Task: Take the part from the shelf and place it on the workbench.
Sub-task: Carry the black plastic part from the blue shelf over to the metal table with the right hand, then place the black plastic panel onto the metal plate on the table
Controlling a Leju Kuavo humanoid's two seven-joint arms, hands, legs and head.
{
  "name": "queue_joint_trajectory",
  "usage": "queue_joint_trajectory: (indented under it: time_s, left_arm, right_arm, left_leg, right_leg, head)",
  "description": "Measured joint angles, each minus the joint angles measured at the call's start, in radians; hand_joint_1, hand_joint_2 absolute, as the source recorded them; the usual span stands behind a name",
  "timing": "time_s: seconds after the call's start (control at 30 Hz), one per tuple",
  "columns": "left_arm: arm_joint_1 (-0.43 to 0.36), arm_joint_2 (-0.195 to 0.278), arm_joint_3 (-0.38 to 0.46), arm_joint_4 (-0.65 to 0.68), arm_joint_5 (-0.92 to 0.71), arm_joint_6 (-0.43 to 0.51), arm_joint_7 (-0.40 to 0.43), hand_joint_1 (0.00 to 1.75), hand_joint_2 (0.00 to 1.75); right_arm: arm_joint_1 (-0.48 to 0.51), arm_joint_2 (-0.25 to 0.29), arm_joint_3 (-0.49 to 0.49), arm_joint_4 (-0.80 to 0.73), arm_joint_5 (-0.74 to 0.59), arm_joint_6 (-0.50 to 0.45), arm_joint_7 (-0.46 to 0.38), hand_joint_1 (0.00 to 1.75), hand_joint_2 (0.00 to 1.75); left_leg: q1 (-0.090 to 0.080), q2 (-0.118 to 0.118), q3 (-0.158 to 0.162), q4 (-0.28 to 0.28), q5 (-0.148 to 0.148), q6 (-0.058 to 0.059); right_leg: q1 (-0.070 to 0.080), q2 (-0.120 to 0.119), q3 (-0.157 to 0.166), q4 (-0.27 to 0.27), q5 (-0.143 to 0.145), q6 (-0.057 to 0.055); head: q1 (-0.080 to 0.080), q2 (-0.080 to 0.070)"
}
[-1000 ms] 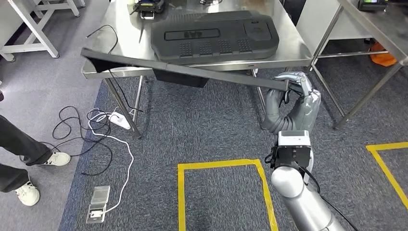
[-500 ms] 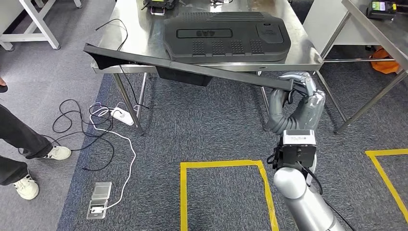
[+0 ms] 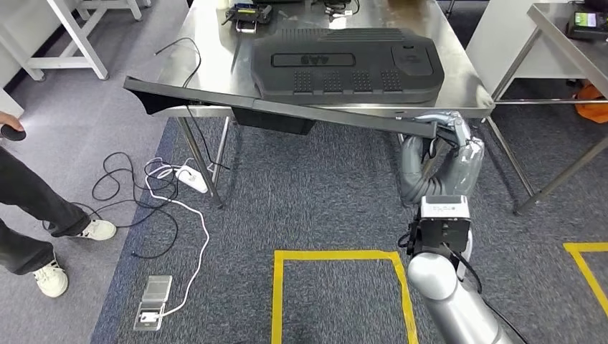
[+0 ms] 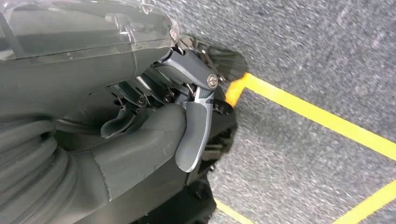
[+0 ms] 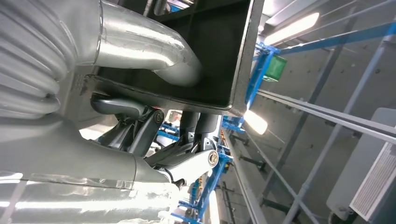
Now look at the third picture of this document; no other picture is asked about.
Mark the white side board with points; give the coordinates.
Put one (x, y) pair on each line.
(499, 38)

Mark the white frame table green top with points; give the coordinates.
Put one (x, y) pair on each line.
(85, 47)

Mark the long black plastic part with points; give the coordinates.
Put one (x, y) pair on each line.
(285, 108)

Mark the orange bag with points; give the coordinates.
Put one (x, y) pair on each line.
(594, 107)

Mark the large black cover panel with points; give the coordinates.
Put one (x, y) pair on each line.
(347, 85)

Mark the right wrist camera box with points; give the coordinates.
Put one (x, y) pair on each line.
(444, 223)

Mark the black device with screen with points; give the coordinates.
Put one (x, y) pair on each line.
(586, 26)

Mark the person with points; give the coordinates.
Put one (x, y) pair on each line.
(33, 199)

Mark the white power strip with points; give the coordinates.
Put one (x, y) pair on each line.
(192, 179)

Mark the black remote controller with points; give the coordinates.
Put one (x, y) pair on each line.
(249, 13)

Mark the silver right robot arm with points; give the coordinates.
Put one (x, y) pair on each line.
(442, 294)

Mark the stainless steel workbench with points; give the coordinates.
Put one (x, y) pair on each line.
(218, 52)

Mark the yellow floor tape square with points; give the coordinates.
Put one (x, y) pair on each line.
(589, 247)

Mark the small black handheld device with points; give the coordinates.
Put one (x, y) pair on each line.
(13, 134)

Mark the stainless steel table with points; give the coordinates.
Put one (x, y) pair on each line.
(560, 28)

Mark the steel floor socket box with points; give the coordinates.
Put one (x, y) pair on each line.
(154, 296)

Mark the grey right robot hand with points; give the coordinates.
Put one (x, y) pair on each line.
(468, 166)

